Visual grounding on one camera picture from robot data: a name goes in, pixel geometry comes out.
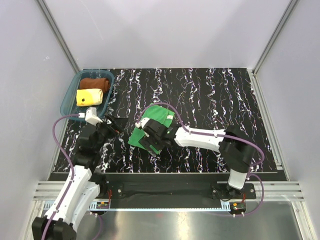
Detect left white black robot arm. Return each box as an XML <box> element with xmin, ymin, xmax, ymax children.
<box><xmin>31</xmin><ymin>115</ymin><xmax>123</xmax><ymax>240</ymax></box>

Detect yellow towel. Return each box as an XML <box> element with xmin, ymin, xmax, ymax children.
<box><xmin>76</xmin><ymin>88</ymin><xmax>104</xmax><ymax>107</ymax></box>

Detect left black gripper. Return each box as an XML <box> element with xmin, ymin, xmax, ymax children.
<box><xmin>93</xmin><ymin>113</ymin><xmax>129</xmax><ymax>152</ymax></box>

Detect right aluminium frame post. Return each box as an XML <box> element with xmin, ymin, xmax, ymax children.
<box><xmin>252</xmin><ymin>0</ymin><xmax>300</xmax><ymax>76</ymax></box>

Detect brown towel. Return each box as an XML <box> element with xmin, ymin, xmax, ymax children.
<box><xmin>79</xmin><ymin>77</ymin><xmax>111</xmax><ymax>93</ymax></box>

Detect left aluminium frame post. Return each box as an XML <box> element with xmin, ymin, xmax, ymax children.
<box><xmin>35</xmin><ymin>0</ymin><xmax>81</xmax><ymax>73</ymax></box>

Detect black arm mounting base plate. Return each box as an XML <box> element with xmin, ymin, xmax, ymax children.
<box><xmin>90</xmin><ymin>173</ymin><xmax>256</xmax><ymax>200</ymax></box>

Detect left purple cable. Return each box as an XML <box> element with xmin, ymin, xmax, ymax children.
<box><xmin>39</xmin><ymin>113</ymin><xmax>105</xmax><ymax>240</ymax></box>

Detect green towel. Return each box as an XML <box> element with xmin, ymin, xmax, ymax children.
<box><xmin>128</xmin><ymin>104</ymin><xmax>175</xmax><ymax>156</ymax></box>

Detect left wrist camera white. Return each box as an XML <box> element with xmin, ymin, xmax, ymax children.
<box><xmin>78</xmin><ymin>106</ymin><xmax>103</xmax><ymax>126</ymax></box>

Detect purple cable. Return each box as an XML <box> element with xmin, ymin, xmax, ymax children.
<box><xmin>136</xmin><ymin>102</ymin><xmax>266</xmax><ymax>216</ymax></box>
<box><xmin>39</xmin><ymin>113</ymin><xmax>105</xmax><ymax>240</ymax></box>

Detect teal transparent plastic bin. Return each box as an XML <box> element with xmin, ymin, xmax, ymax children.
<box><xmin>60</xmin><ymin>69</ymin><xmax>115</xmax><ymax>118</ymax></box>

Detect aluminium frame post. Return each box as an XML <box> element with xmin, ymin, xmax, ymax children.
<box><xmin>35</xmin><ymin>0</ymin><xmax>81</xmax><ymax>73</ymax></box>
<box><xmin>252</xmin><ymin>0</ymin><xmax>300</xmax><ymax>76</ymax></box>

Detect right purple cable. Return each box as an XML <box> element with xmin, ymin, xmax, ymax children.
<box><xmin>136</xmin><ymin>102</ymin><xmax>266</xmax><ymax>216</ymax></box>

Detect aluminium frame rail front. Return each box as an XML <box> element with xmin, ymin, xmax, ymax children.
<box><xmin>32</xmin><ymin>179</ymin><xmax>305</xmax><ymax>213</ymax></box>

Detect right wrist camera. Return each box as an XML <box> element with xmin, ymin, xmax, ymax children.
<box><xmin>135</xmin><ymin>117</ymin><xmax>150</xmax><ymax>129</ymax></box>

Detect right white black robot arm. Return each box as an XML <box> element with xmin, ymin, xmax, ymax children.
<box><xmin>135</xmin><ymin>117</ymin><xmax>265</xmax><ymax>199</ymax></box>

